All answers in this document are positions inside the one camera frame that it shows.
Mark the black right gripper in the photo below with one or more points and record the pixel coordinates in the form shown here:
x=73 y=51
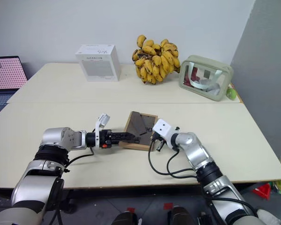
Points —
x=157 y=138

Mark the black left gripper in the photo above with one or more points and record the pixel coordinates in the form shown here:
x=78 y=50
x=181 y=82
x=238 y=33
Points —
x=105 y=138

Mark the wooden picture frame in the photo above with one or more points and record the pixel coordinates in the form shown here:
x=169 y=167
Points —
x=140 y=124

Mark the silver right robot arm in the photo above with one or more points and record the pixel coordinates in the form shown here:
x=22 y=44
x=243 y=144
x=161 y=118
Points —
x=196 y=150

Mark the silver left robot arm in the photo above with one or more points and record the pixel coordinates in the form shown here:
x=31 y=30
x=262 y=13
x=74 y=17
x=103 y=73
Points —
x=51 y=140

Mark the dark rounded shape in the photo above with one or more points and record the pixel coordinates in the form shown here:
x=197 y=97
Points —
x=125 y=218
x=181 y=215

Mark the white cardboard box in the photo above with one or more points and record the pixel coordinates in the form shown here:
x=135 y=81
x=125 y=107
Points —
x=99 y=65

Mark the red item inside pouch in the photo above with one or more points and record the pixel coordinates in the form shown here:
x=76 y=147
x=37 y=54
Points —
x=194 y=75

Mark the clear green-trimmed pouch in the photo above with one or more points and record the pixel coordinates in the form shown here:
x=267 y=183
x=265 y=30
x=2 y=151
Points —
x=204 y=77

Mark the yellow banana bunch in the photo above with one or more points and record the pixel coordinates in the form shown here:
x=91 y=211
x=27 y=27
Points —
x=157 y=61

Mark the black table caster wheel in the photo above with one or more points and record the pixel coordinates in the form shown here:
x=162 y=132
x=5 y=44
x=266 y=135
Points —
x=69 y=206

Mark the small green fruit toy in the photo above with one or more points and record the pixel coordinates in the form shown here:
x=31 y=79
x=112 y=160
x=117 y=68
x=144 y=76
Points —
x=231 y=93

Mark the red triangular toy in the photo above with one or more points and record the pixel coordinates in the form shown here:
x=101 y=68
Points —
x=263 y=191

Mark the open laptop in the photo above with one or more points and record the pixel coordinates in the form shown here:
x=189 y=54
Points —
x=4 y=75

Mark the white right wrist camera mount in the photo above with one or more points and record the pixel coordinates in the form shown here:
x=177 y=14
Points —
x=163 y=129

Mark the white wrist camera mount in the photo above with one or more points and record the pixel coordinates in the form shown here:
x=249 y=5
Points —
x=102 y=119
x=163 y=129

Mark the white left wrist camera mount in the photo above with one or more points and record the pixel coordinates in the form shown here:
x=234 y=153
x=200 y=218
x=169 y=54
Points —
x=102 y=119

